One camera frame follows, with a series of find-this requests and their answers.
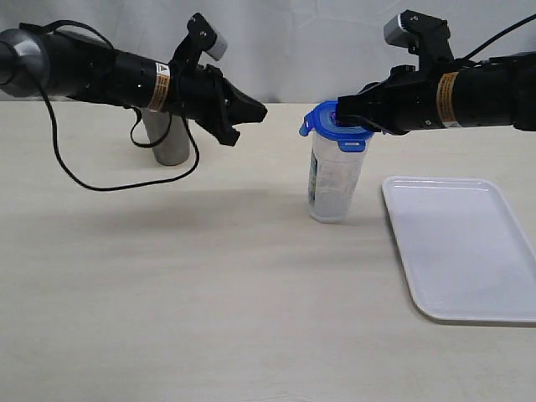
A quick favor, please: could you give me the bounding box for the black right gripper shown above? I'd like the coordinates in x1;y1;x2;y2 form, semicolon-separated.
337;16;454;135

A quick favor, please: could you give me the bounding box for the white backdrop curtain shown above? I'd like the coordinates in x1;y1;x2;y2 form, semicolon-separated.
1;1;535;103

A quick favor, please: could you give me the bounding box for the blue plastic container lid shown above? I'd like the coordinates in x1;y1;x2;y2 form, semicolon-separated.
299;100;374;153

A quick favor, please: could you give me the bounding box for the white plastic tray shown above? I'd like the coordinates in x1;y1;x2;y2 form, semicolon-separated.
382;176;535;326

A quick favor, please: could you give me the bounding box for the stainless steel cup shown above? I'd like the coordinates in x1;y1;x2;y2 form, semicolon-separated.
142;110;190;166

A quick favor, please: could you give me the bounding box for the black right camera cable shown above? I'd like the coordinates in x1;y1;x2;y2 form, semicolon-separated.
460;14;536;64

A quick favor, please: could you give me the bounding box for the clear tall plastic container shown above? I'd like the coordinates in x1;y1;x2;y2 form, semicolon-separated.
307;132;371;224

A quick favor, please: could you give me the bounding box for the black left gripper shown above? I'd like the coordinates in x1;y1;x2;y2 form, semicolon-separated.
169;13;268;147

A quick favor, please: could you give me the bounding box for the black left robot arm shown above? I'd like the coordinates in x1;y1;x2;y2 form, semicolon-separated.
1;13;267;146

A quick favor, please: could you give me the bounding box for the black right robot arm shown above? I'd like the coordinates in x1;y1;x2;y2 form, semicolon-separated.
335;10;535;136

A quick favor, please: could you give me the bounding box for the black camera cable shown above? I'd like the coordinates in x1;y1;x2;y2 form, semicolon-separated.
460;14;536;64
39;23;201;193

